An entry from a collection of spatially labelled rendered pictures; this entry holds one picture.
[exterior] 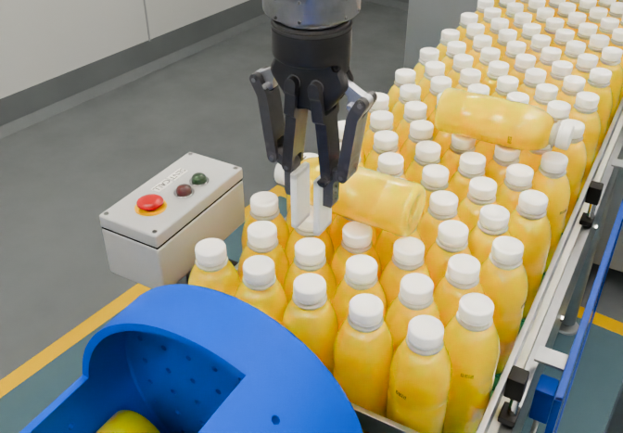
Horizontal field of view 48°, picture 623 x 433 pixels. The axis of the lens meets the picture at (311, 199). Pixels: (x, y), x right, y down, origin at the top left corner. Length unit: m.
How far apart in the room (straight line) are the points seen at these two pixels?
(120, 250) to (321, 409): 0.48
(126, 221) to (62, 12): 2.99
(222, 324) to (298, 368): 0.07
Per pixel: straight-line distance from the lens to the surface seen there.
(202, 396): 0.73
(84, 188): 3.17
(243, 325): 0.58
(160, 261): 0.94
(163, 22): 4.36
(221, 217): 1.03
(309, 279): 0.82
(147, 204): 0.96
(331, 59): 0.63
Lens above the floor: 1.63
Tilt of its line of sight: 34 degrees down
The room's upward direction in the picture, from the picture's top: straight up
